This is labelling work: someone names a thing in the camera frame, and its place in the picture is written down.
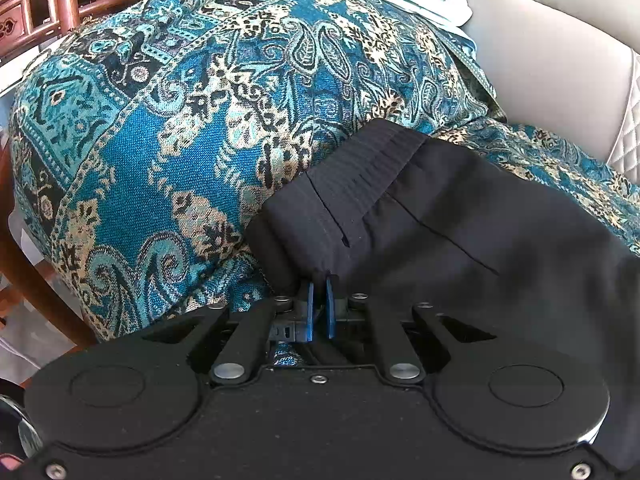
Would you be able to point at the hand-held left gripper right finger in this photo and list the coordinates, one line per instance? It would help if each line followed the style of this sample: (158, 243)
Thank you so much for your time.
(330, 310)

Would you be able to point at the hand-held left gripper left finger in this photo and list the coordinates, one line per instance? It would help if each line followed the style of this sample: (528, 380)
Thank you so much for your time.
(309, 310)

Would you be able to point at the black pants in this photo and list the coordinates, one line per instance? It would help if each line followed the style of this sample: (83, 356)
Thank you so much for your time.
(450, 220)

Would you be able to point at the teal paisley patterned blanket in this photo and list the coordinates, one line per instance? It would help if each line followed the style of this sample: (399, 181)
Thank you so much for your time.
(150, 185)

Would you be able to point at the beige leather sofa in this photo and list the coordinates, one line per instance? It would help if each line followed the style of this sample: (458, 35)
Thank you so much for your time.
(550, 60)

